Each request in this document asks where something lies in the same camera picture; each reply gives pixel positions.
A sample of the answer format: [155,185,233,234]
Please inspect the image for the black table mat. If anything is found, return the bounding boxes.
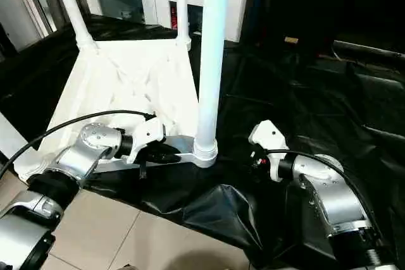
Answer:
[0,14,405,270]

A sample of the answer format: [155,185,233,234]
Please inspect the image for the white plastic table top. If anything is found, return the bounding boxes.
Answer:
[13,37,220,182]

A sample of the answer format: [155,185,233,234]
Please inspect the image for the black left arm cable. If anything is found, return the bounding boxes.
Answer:
[0,109,157,181]

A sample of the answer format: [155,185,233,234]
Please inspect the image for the red bottle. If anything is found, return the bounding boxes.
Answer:
[169,6,180,29]

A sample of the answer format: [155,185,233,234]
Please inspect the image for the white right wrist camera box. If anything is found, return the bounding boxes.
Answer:
[247,120,290,183]

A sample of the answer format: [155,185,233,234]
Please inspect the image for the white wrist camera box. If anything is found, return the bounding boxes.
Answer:
[247,120,290,183]
[125,116,167,165]

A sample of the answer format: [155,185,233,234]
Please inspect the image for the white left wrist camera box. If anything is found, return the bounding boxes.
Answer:
[125,116,167,165]

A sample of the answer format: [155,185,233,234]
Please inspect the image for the silver metal rod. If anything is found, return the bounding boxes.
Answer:
[332,39,405,57]

